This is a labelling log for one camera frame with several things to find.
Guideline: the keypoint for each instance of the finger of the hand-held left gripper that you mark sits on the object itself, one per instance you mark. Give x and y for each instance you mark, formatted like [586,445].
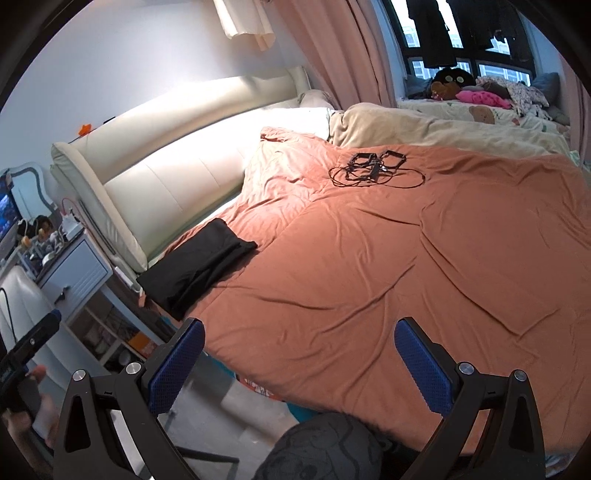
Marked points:
[41,330]

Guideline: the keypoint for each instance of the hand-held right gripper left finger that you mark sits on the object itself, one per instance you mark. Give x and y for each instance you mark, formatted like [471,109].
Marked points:
[178,364]

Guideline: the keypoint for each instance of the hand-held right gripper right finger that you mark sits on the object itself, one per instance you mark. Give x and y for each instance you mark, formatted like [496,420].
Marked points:
[425,369]

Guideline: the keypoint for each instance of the black jacket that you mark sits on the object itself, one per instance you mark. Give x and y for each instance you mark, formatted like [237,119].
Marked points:
[198,263]

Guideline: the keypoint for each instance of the row of dark hanging clothes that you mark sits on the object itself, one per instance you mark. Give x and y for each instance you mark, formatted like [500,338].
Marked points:
[498,18]

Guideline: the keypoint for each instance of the person's left hand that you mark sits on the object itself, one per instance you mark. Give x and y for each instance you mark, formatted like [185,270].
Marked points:
[46,415]

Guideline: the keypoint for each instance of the white chair back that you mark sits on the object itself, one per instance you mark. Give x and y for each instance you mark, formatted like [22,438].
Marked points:
[27,300]

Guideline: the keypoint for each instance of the orange box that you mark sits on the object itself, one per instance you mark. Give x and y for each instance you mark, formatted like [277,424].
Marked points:
[143,344]

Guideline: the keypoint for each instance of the pale blue nightstand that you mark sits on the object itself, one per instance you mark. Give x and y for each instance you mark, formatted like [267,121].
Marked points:
[78,272]

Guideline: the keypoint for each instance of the orange duvet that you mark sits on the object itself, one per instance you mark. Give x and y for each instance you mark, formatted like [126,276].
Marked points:
[369,277]

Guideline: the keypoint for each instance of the white charging dock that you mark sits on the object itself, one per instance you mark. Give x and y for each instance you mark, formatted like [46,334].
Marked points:
[71,226]

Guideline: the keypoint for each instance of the lit monitor screen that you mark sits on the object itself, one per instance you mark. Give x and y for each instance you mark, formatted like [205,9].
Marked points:
[7,217]

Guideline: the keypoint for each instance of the person's grey patterned pants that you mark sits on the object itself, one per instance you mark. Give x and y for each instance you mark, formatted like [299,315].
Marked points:
[318,452]

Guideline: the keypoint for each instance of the white framed mirror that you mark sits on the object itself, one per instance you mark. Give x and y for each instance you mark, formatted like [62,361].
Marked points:
[30,184]

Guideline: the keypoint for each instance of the cream padded headboard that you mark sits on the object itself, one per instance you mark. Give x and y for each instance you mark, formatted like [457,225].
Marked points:
[161,161]

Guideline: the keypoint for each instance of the small orange toy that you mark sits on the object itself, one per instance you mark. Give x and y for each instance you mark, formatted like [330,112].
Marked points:
[85,129]

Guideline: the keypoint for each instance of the beige blanket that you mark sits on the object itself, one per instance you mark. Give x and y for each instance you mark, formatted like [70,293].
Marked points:
[415,129]

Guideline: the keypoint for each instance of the bear print sheet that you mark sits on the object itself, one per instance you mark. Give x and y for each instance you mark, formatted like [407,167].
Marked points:
[480,115]

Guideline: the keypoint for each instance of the pink cloth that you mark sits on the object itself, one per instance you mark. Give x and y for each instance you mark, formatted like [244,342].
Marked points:
[482,98]

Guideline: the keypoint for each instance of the brown plush toy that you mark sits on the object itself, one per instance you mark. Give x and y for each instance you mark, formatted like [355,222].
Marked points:
[441,91]

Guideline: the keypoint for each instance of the beige pillow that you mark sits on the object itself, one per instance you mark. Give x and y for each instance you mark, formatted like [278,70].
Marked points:
[316,99]

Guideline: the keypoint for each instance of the black plush toy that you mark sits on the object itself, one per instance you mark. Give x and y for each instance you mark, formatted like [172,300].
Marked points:
[450,78]

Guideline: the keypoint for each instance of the black framed window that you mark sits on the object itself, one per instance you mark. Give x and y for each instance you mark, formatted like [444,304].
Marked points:
[494,69]

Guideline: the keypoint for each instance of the black hanging coat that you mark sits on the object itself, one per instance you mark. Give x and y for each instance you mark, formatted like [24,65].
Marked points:
[431,32]

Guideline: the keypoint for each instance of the white hanging garment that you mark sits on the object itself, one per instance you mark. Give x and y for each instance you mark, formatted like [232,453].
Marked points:
[244,18]

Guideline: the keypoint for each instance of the black frame device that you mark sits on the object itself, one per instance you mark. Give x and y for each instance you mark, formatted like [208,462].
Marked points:
[355,161]

